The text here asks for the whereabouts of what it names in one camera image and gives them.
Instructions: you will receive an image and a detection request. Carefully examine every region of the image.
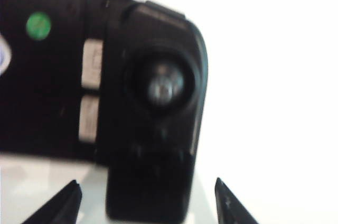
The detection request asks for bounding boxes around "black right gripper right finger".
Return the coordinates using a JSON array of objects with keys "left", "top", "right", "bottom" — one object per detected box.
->
[{"left": 214, "top": 177, "right": 260, "bottom": 224}]

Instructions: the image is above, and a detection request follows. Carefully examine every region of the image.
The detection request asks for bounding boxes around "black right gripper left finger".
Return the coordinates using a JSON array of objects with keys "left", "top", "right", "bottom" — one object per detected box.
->
[{"left": 22, "top": 179, "right": 83, "bottom": 224}]

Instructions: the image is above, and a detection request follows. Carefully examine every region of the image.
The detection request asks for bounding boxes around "black remote control with joysticks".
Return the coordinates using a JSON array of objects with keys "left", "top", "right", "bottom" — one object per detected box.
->
[{"left": 0, "top": 0, "right": 209, "bottom": 222}]

